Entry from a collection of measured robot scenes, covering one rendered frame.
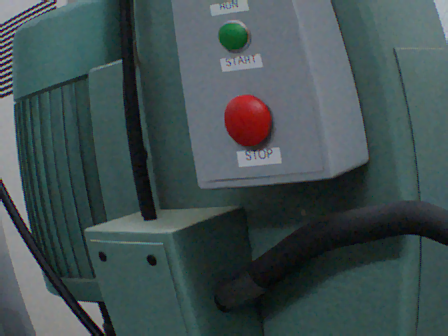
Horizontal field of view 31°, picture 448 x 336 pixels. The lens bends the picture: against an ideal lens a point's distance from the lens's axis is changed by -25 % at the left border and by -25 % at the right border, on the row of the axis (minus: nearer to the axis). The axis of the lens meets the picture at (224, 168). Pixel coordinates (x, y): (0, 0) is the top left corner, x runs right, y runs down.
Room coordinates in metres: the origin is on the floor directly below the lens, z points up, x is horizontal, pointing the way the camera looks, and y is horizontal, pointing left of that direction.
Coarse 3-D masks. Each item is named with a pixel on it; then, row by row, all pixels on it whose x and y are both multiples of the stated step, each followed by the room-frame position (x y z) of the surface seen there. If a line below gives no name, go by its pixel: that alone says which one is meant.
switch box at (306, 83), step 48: (192, 0) 0.63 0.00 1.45; (240, 0) 0.60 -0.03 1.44; (288, 0) 0.58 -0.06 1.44; (192, 48) 0.63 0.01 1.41; (288, 48) 0.59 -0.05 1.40; (336, 48) 0.62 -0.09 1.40; (192, 96) 0.63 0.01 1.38; (288, 96) 0.59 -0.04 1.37; (336, 96) 0.60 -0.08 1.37; (192, 144) 0.64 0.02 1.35; (240, 144) 0.62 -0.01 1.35; (288, 144) 0.60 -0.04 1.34; (336, 144) 0.59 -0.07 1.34
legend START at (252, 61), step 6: (258, 54) 0.60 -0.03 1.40; (222, 60) 0.62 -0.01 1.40; (228, 60) 0.62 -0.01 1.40; (234, 60) 0.61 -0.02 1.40; (240, 60) 0.61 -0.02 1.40; (246, 60) 0.61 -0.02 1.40; (252, 60) 0.61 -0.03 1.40; (258, 60) 0.60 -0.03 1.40; (222, 66) 0.62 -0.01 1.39; (228, 66) 0.62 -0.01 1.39; (234, 66) 0.61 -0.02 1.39; (240, 66) 0.61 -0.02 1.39; (246, 66) 0.61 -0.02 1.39; (252, 66) 0.61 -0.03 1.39; (258, 66) 0.60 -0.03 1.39
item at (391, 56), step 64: (384, 0) 0.65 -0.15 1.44; (384, 64) 0.62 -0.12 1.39; (384, 128) 0.62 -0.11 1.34; (192, 192) 0.72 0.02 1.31; (256, 192) 0.69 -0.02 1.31; (320, 192) 0.66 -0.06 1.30; (384, 192) 0.62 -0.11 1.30; (256, 256) 0.69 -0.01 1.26; (320, 256) 0.66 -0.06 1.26; (384, 256) 0.63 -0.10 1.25; (320, 320) 0.66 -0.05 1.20; (384, 320) 0.63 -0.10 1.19
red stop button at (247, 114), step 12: (240, 96) 0.60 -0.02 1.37; (252, 96) 0.60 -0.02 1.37; (228, 108) 0.61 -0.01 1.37; (240, 108) 0.60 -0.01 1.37; (252, 108) 0.60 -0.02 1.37; (264, 108) 0.60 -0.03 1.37; (228, 120) 0.61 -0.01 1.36; (240, 120) 0.60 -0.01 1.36; (252, 120) 0.60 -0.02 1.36; (264, 120) 0.60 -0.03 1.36; (228, 132) 0.61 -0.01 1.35; (240, 132) 0.60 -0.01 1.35; (252, 132) 0.60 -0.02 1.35; (264, 132) 0.60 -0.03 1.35; (252, 144) 0.60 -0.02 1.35
